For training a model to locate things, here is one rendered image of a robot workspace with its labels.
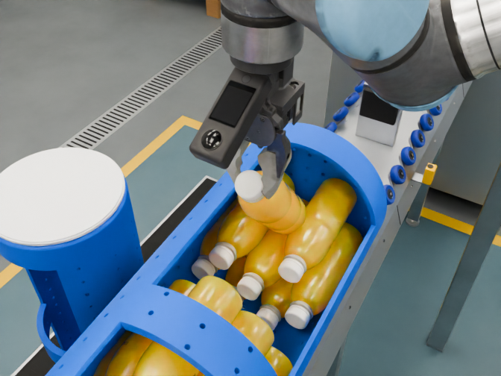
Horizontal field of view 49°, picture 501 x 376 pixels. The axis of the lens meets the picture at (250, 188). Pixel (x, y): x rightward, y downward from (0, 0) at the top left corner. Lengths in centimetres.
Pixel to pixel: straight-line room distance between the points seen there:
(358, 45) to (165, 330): 40
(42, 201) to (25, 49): 281
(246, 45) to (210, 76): 280
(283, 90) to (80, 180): 62
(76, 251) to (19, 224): 12
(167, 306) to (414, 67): 40
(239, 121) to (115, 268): 66
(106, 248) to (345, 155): 51
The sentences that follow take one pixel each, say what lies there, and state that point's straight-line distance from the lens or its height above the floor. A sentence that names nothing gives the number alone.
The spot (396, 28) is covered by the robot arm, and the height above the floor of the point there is 159.
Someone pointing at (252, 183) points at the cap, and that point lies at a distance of 73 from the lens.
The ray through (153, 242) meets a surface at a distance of 222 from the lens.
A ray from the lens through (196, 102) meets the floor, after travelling 318.
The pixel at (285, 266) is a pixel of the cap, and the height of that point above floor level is 113.
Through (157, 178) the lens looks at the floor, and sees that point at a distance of 271.
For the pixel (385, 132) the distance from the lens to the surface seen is 142.
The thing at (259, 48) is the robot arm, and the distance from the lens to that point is 59.
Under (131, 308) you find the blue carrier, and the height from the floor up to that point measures 122.
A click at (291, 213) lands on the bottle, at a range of 83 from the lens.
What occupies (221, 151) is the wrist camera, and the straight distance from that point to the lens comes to 60.
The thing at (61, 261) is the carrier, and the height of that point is 98.
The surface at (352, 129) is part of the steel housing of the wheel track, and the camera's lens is 147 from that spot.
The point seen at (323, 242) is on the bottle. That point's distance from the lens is 91.
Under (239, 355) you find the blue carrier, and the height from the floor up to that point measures 120.
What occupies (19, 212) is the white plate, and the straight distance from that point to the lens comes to 116.
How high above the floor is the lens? 181
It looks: 44 degrees down
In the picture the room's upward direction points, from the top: straight up
